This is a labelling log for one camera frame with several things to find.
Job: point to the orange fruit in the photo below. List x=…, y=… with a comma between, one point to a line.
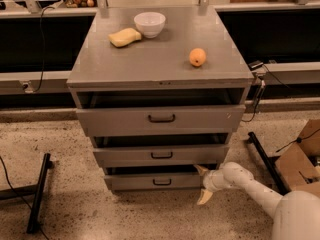
x=197, y=57

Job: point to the grey drawer cabinet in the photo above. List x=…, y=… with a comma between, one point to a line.
x=157, y=72

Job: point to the black stand leg left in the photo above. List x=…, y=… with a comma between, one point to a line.
x=31, y=195

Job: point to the black stand leg right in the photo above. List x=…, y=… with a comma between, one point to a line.
x=269, y=163

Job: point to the yellow sponge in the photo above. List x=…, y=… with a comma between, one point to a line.
x=124, y=37

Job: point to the grey middle drawer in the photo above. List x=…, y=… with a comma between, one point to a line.
x=162, y=155

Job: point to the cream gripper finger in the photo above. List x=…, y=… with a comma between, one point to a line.
x=205, y=196
x=201, y=170

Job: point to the grey top drawer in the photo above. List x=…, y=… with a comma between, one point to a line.
x=160, y=120

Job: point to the grey bottom drawer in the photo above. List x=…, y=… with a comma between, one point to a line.
x=141, y=182

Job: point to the black stand leg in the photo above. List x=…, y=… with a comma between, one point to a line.
x=31, y=195
x=269, y=163

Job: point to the grey drawer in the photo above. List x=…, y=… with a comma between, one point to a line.
x=141, y=182
x=160, y=120
x=162, y=155

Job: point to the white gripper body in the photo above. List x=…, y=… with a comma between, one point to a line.
x=210, y=182

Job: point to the cardboard box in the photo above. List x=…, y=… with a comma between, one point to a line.
x=294, y=164

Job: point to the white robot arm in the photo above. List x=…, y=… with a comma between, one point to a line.
x=295, y=215

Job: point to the white bowl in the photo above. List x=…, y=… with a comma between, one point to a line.
x=150, y=24

